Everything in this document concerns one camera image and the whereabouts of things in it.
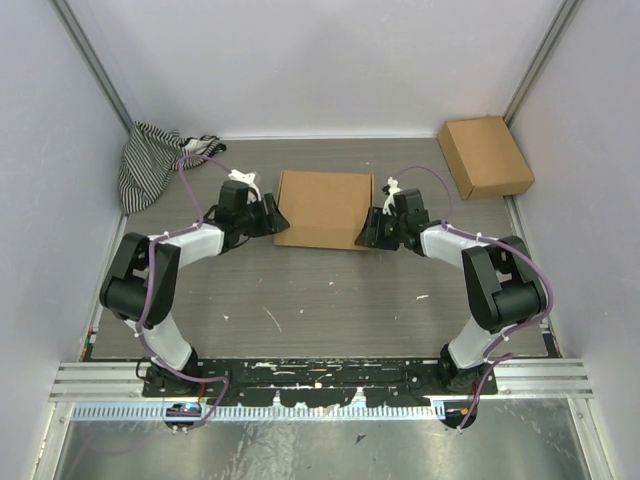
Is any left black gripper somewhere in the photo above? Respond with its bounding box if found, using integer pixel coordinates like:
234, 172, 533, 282
237, 193, 291, 239

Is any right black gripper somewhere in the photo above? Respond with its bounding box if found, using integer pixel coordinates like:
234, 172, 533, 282
356, 206, 407, 251

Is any brown cardboard box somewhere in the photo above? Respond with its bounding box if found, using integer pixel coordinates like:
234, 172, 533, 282
437, 116, 535, 200
273, 170, 374, 251

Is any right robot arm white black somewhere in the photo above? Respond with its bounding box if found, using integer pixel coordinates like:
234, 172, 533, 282
355, 180, 551, 395

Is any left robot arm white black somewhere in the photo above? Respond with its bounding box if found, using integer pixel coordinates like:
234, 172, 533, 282
99, 179, 290, 397

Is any folded brown cardboard box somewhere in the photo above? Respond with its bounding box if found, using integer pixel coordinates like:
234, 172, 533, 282
437, 116, 535, 200

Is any striped black white cloth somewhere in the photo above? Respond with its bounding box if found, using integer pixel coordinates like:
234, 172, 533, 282
118, 122, 227, 215

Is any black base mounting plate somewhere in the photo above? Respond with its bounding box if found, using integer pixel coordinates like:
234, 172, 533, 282
135, 358, 498, 408

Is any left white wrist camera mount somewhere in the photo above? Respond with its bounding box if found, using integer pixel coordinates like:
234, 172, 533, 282
227, 169, 262, 204

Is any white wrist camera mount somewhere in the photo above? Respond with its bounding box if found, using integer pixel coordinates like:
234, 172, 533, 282
382, 176, 402, 216
227, 169, 262, 204

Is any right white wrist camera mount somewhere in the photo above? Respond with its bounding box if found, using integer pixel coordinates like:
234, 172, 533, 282
382, 176, 402, 216

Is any aluminium rail front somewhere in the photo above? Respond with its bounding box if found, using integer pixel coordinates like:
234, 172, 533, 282
49, 358, 593, 402

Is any white slotted cable duct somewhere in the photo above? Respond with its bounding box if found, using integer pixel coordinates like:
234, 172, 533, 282
70, 400, 445, 422

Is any left aluminium frame post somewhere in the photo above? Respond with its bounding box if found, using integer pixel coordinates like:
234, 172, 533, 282
50, 0, 134, 132

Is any aluminium frame post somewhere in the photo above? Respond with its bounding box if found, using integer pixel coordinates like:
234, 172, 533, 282
50, 0, 134, 132
503, 0, 583, 128

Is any right aluminium frame post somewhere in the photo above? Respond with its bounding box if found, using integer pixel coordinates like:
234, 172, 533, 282
503, 0, 583, 128

